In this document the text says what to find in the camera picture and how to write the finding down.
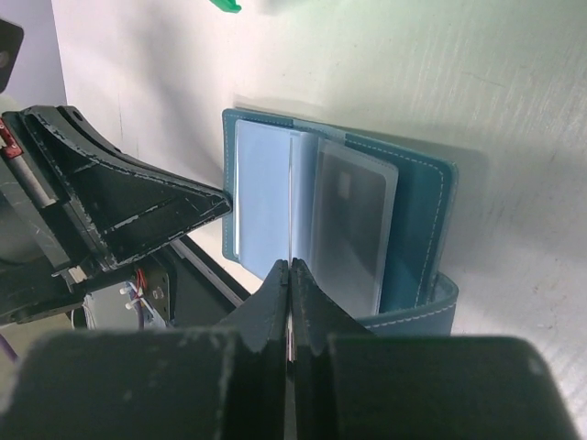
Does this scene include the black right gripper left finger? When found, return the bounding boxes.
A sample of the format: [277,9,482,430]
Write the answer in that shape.
[1,260,289,439]

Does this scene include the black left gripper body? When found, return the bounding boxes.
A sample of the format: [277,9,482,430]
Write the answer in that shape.
[0,17,175,331]

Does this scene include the blue leather card holder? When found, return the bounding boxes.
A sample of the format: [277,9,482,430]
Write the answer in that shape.
[222,109,459,336]

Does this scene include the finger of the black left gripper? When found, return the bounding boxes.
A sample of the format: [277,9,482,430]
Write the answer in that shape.
[16,105,232,270]

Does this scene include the silver credit card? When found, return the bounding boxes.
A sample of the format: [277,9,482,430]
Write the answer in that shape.
[311,149,398,317]

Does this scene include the green plastic bin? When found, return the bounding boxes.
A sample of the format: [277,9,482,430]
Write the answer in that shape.
[210,0,242,14]

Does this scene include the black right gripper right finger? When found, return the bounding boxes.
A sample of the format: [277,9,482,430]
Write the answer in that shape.
[291,259,579,439]

